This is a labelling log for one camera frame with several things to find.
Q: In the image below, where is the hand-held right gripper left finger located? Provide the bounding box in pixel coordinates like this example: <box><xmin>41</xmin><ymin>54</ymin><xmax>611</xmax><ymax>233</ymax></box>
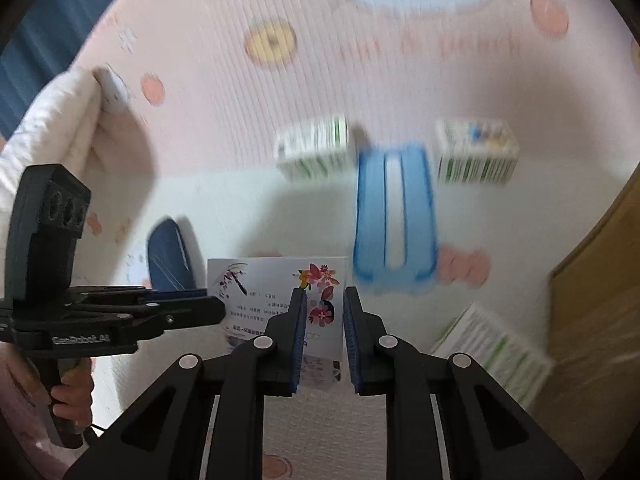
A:
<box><xmin>62</xmin><ymin>287</ymin><xmax>308</xmax><ymax>480</ymax></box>

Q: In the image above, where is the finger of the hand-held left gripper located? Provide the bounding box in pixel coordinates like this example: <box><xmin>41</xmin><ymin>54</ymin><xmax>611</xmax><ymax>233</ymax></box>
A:
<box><xmin>65</xmin><ymin>296</ymin><xmax>227</xmax><ymax>342</ymax></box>
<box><xmin>70</xmin><ymin>285</ymin><xmax>208</xmax><ymax>307</ymax></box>

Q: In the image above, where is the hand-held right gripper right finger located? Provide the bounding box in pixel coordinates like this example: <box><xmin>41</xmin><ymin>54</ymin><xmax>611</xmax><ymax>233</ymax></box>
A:
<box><xmin>343</xmin><ymin>286</ymin><xmax>586</xmax><ymax>480</ymax></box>

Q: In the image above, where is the floral printed paper leaflet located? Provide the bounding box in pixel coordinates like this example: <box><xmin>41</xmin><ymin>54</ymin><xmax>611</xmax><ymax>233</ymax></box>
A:
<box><xmin>206</xmin><ymin>256</ymin><xmax>352</xmax><ymax>392</ymax></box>

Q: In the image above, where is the tall white green carton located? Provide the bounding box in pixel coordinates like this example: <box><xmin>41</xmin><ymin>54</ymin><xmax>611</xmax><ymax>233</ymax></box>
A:
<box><xmin>429</xmin><ymin>302</ymin><xmax>555</xmax><ymax>410</ymax></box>

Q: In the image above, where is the brown cardboard box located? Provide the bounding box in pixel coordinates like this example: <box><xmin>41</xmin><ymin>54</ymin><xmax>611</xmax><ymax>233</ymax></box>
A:
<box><xmin>527</xmin><ymin>159</ymin><xmax>640</xmax><ymax>480</ymax></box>

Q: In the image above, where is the person's left hand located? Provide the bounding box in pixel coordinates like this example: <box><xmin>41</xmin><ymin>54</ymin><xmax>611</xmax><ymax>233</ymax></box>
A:
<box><xmin>49</xmin><ymin>357</ymin><xmax>97</xmax><ymax>433</ymax></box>

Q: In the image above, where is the navy blue pouch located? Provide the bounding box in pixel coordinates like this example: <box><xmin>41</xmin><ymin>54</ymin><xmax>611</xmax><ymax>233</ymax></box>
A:
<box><xmin>146</xmin><ymin>216</ymin><xmax>200</xmax><ymax>293</ymax></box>

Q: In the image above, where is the white quilted blanket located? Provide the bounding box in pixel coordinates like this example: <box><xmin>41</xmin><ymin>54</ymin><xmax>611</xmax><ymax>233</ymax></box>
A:
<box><xmin>0</xmin><ymin>64</ymin><xmax>160</xmax><ymax>206</ymax></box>

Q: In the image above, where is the blue plastic case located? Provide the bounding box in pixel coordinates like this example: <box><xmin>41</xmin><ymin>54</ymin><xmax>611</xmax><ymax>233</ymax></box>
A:
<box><xmin>351</xmin><ymin>141</ymin><xmax>442</xmax><ymax>295</ymax></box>

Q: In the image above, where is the pink cartoon printed mat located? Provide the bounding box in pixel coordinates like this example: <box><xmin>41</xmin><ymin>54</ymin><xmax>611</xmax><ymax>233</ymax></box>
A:
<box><xmin>65</xmin><ymin>0</ymin><xmax>640</xmax><ymax>480</ymax></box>

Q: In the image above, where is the small white green carton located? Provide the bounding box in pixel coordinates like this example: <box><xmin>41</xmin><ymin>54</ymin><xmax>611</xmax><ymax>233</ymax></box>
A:
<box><xmin>275</xmin><ymin>114</ymin><xmax>352</xmax><ymax>182</ymax></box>

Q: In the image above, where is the dark blue ribbed panel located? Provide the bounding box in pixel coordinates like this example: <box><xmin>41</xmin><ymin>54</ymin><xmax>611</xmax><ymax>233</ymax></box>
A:
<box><xmin>0</xmin><ymin>0</ymin><xmax>151</xmax><ymax>142</ymax></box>

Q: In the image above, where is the white green carton with picture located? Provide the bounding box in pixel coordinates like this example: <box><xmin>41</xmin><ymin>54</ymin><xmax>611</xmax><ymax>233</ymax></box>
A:
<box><xmin>434</xmin><ymin>117</ymin><xmax>521</xmax><ymax>187</ymax></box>

